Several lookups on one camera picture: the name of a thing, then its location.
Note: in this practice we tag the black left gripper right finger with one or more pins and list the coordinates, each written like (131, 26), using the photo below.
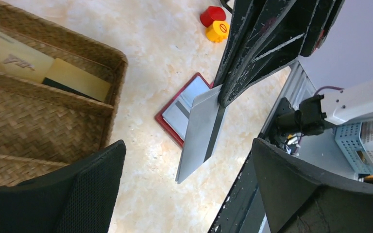
(330, 203)

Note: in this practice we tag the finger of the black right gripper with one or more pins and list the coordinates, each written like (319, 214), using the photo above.
(311, 21)
(257, 28)

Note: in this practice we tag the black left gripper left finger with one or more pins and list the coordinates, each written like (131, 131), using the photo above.
(78, 198)

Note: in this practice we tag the brown woven divided tray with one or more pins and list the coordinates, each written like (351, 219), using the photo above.
(43, 128)

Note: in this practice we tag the silver striped credit card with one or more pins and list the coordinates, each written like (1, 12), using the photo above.
(181, 111)

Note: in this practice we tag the red leather card holder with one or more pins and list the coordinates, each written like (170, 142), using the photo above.
(181, 109)

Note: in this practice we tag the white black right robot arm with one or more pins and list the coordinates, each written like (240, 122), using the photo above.
(329, 110)

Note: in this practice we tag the gold cards in tray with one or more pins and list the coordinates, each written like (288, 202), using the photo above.
(23, 61)

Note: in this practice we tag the yellow red emergency stop button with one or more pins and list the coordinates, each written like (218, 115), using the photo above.
(214, 19)

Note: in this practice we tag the white perforated storage baskets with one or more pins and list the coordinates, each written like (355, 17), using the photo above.
(356, 143)

